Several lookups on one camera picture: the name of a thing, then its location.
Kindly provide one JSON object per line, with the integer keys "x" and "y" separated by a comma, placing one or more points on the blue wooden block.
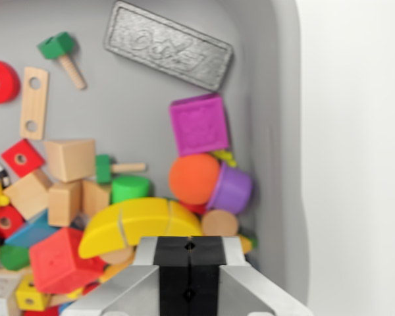
{"x": 29, "y": 232}

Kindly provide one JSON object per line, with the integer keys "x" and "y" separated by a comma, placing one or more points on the green wooden block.
{"x": 13, "y": 258}

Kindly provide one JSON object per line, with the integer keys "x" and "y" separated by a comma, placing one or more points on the grey styrofoam block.
{"x": 168, "y": 46}

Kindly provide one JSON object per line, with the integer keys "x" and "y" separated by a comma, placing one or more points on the small red wooden block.
{"x": 194, "y": 208}

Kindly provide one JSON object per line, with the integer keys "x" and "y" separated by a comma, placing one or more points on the yellow wooden cube with holes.
{"x": 21, "y": 293}

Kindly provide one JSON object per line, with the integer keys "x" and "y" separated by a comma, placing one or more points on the orange foam ball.
{"x": 192, "y": 179}

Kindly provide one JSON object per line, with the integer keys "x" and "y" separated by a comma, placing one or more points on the black silver gripper right finger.
{"x": 205, "y": 279}

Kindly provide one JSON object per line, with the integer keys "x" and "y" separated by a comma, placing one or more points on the plain red wooden cube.
{"x": 41, "y": 312}

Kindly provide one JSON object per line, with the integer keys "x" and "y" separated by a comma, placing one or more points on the grey plastic bin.
{"x": 135, "y": 115}

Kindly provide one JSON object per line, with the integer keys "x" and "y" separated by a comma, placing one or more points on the large natural wooden block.
{"x": 72, "y": 161}

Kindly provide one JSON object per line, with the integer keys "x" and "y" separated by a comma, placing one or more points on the flat wooden piece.
{"x": 59, "y": 300}

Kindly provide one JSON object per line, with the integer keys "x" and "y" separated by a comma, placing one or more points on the small yellow wooden block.
{"x": 75, "y": 293}

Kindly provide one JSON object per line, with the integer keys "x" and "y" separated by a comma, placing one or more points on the red wooden peg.
{"x": 91, "y": 288}

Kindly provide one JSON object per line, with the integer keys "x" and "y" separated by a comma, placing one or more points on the large red foam cube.
{"x": 59, "y": 263}

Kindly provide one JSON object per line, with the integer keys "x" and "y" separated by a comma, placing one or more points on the red wooden wheel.
{"x": 6, "y": 85}

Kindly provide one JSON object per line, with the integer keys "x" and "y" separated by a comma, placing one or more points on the magenta rubber elephant cube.
{"x": 199, "y": 125}

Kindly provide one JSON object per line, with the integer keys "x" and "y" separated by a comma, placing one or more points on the blue wooden nut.
{"x": 64, "y": 310}

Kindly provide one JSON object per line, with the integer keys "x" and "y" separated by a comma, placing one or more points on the green wooden cylinder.
{"x": 130, "y": 191}

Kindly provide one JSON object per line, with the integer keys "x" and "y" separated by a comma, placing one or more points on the natural wooden cylinder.
{"x": 118, "y": 256}
{"x": 219, "y": 224}

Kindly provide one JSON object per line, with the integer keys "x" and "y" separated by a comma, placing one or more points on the white block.
{"x": 0, "y": 293}

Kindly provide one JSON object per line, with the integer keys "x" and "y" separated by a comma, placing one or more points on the purple plastic cup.
{"x": 232, "y": 189}

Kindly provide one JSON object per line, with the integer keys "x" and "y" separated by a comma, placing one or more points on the wooden strip with holes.
{"x": 34, "y": 103}

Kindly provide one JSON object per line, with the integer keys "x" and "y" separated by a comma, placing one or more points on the small natural wooden block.
{"x": 95, "y": 197}

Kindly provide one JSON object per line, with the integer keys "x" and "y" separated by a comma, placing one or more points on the yellow wooden banana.
{"x": 135, "y": 217}

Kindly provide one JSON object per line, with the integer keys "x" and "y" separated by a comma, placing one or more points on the black silver gripper left finger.
{"x": 171, "y": 279}

